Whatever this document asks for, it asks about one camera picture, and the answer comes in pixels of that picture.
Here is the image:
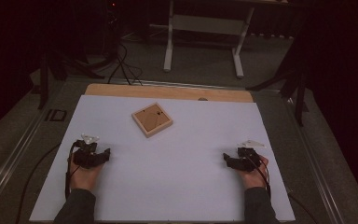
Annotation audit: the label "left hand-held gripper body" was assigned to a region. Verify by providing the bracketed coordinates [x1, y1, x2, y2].
[71, 133, 106, 171]

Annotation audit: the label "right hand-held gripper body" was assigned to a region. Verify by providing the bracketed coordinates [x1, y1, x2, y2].
[229, 139, 267, 173]

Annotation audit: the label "square wooden box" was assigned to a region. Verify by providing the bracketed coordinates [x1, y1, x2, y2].
[131, 102, 173, 138]

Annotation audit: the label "person's right hand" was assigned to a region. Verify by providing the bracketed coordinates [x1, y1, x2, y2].
[236, 155, 269, 190]

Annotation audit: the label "person's left hand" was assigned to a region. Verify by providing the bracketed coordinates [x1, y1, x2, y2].
[69, 155, 105, 191]

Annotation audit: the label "black floor plate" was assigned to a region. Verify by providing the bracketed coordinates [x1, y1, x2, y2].
[45, 108, 68, 123]

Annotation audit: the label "white table mat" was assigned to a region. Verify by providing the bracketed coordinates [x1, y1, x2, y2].
[29, 94, 296, 222]

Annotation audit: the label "black stand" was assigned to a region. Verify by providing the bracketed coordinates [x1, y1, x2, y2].
[245, 31, 310, 127]
[36, 50, 106, 110]

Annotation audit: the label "dark device with red light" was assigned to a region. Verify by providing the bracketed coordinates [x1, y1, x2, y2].
[103, 0, 122, 60]

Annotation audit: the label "white metal stand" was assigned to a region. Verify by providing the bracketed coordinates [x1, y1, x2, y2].
[162, 0, 255, 78]

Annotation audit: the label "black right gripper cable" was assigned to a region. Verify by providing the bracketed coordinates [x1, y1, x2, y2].
[241, 153, 273, 200]

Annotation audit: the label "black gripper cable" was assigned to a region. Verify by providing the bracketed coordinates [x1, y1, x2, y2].
[63, 141, 82, 200]
[241, 153, 273, 200]

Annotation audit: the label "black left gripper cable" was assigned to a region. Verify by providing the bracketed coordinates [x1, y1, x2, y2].
[63, 141, 82, 200]

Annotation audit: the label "black floor cable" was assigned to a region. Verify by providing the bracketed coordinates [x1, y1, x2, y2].
[287, 191, 320, 224]
[14, 142, 62, 224]

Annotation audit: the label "metal floor rail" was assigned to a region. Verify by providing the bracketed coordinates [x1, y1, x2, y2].
[281, 96, 348, 224]
[0, 105, 60, 216]

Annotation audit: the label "black tangled floor cables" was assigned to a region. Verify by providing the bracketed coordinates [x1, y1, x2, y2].
[106, 43, 144, 87]

